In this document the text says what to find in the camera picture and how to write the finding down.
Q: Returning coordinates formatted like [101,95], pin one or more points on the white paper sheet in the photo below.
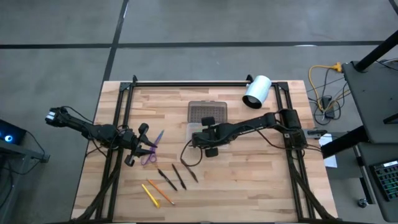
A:
[331,161]

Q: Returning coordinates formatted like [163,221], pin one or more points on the backlit keyboard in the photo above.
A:
[387,180]

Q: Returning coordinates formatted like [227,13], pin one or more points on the black power adapter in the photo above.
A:
[327,102]

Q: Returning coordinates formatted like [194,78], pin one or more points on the orange pencil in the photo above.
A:
[160,192]

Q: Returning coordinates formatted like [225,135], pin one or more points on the black pen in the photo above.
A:
[191,172]
[178,176]
[167,179]

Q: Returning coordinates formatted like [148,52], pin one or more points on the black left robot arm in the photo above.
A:
[102,132]

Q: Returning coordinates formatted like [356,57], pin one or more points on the computer with blue light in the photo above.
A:
[9,133]

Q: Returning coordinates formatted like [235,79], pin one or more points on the dark grey workstation cart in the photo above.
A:
[370,99]

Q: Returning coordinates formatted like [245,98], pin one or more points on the white cylindrical lamp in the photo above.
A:
[258,90]

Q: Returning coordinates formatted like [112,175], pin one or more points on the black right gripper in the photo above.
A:
[214,135]

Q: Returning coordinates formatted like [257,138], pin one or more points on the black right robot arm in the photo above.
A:
[248,126]

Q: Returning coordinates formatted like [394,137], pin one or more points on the black pole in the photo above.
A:
[377,51]

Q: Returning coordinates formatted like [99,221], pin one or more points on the translucent plastic supply box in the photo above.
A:
[206,112]

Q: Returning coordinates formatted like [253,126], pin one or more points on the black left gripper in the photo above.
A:
[129,140]

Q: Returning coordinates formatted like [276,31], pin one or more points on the caster wheel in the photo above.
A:
[362,203]

